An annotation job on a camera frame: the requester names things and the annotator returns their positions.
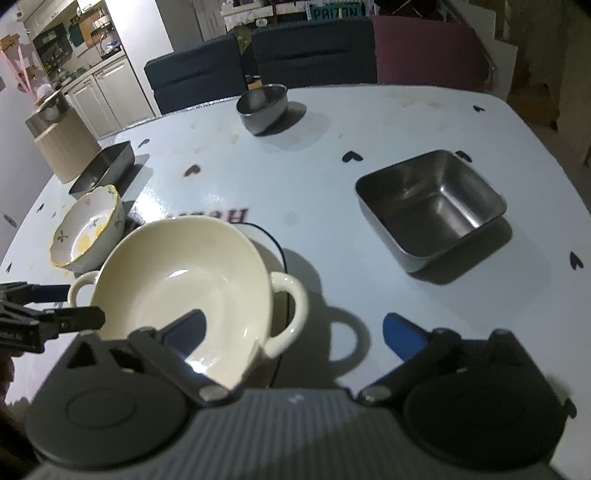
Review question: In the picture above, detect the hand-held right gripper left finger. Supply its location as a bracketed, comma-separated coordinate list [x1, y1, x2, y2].
[60, 310, 234, 409]

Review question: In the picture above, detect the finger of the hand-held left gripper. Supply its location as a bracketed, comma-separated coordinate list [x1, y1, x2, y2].
[25, 305, 106, 340]
[0, 281, 71, 306]

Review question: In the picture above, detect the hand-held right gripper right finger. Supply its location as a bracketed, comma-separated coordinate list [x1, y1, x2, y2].
[358, 313, 529, 408]

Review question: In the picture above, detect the cream two-handled bowl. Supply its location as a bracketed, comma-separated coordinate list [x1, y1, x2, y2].
[68, 218, 309, 391]

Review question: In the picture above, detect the small floral bowl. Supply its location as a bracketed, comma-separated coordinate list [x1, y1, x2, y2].
[49, 185, 125, 273]

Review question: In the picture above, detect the white square plate blue rim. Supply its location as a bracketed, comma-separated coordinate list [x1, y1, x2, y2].
[231, 222, 298, 391]

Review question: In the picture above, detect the steel rectangular tray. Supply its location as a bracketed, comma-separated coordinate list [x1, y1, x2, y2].
[68, 141, 136, 195]

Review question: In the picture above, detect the steel square container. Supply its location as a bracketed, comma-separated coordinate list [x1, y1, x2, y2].
[355, 149, 508, 274]

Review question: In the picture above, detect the beige cylinder container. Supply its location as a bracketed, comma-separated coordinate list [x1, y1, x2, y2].
[34, 111, 102, 184]

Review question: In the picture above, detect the steel pot with lid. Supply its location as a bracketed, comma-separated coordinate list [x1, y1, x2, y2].
[25, 90, 73, 137]

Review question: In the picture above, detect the white kitchen cabinet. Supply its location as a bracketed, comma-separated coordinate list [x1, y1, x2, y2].
[62, 55, 156, 139]

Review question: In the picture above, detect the pink ribbon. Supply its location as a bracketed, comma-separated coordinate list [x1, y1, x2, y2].
[0, 46, 38, 100]

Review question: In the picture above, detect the small round steel bowl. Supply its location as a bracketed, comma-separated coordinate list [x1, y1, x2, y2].
[236, 83, 289, 136]

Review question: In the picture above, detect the dark blue chair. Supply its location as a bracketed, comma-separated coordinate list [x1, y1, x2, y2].
[252, 17, 378, 89]
[144, 33, 247, 116]

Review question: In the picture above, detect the cardboard box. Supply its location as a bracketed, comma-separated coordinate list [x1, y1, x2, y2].
[505, 60, 562, 133]

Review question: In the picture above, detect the maroon chair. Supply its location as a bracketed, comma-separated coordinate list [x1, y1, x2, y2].
[372, 15, 498, 93]

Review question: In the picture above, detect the teal sign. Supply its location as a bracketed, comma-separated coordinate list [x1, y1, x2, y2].
[308, 2, 363, 21]

